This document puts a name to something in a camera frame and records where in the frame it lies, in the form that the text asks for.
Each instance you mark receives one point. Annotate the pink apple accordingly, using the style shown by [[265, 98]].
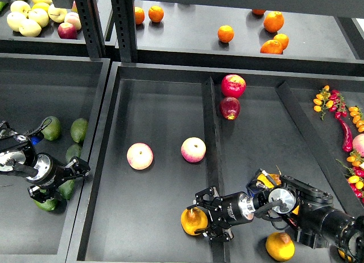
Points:
[[193, 149], [139, 156]]

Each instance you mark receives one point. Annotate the green avocado lowest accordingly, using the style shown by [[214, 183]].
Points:
[[49, 205]]

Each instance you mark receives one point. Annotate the black left fruit shelf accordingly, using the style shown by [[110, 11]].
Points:
[[49, 43]]

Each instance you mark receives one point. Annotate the green avocado upper right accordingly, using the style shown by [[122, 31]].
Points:
[[78, 130]]

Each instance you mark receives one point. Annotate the black tray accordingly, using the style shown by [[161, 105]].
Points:
[[34, 87], [129, 215]]

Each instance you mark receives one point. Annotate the yellow pear far right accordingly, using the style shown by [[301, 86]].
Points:
[[344, 256]]

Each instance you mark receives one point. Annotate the pale yellow apple right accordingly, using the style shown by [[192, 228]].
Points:
[[57, 14]]

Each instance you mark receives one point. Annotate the yellow pear bottom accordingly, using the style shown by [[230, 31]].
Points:
[[280, 246]]

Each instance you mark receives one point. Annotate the yellow lemon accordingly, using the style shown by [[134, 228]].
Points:
[[41, 5]]

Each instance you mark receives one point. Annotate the orange lower right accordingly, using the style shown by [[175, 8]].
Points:
[[272, 47]]

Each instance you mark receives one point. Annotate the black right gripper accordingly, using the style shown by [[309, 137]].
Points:
[[225, 212]]

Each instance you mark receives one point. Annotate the pale yellow apple middle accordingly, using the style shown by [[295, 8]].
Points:
[[40, 16]]

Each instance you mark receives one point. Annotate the green avocado middle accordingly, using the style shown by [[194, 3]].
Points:
[[74, 150]]

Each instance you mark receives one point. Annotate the pink apple right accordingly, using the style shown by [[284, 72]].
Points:
[[193, 149]]

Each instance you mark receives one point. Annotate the black left tray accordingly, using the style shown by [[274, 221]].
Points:
[[34, 87]]

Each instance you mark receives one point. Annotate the orange far left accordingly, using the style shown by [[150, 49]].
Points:
[[139, 15]]

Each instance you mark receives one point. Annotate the black shelf post right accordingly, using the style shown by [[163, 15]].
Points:
[[124, 21]]

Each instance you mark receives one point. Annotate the red apple on shelf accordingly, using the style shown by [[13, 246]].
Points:
[[67, 31]]

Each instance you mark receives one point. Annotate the cherry tomato vine cluster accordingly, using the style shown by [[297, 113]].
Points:
[[328, 100]]

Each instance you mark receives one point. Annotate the pale pink peach shelf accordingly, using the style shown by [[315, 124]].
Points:
[[74, 19]]

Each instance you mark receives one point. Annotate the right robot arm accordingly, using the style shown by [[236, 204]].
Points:
[[308, 211]]

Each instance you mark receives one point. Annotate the orange tomato cluster right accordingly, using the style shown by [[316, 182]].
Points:
[[357, 118]]

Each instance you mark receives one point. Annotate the bright red apple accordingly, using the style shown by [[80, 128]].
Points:
[[233, 86]]

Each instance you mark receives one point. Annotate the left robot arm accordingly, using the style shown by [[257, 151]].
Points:
[[18, 154]]

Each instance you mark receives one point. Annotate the pink peach right edge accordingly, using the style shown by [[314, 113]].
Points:
[[358, 144]]

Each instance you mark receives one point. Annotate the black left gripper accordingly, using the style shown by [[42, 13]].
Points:
[[52, 174]]

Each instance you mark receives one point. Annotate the green avocado upper left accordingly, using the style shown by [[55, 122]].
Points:
[[53, 130]]

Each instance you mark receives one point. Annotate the pink apple left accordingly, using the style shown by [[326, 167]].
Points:
[[139, 156]]

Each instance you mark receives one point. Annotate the pale yellow apple front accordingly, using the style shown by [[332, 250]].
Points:
[[29, 28]]

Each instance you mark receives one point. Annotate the black fruit shelf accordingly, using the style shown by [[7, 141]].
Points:
[[49, 43], [187, 35]]

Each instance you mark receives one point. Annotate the lower tomato cluster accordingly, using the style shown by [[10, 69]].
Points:
[[354, 172]]

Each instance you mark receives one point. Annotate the dark green avocado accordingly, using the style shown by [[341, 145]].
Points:
[[66, 190]]

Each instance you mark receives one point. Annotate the pale yellow apple left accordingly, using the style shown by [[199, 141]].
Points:
[[14, 19]]

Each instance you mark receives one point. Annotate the dark red apple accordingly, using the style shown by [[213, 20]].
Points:
[[230, 108]]

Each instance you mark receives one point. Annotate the black shelf post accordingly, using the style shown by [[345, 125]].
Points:
[[124, 21], [91, 27]]

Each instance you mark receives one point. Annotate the black center tray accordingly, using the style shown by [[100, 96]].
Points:
[[129, 215]]

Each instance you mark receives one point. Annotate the red chili pepper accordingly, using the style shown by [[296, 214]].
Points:
[[347, 144]]

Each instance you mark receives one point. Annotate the black right fruit shelf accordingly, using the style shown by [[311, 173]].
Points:
[[187, 35]]

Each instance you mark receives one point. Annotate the yellow pear with brown top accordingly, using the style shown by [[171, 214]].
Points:
[[193, 220]]

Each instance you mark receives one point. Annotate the black shelf post left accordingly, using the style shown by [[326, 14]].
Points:
[[91, 27]]

